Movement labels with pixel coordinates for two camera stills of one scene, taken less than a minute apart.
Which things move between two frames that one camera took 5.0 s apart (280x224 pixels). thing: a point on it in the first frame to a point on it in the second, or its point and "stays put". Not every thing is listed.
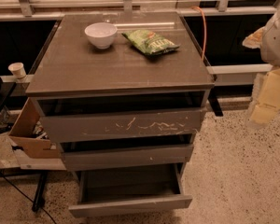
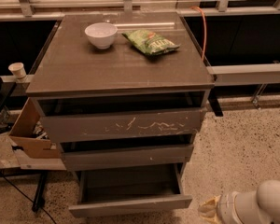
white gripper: x=276 y=44 to x=224 y=206
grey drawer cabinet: x=121 y=92 stays put
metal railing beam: x=240 y=75 stays put
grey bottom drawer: x=117 y=190 stays put
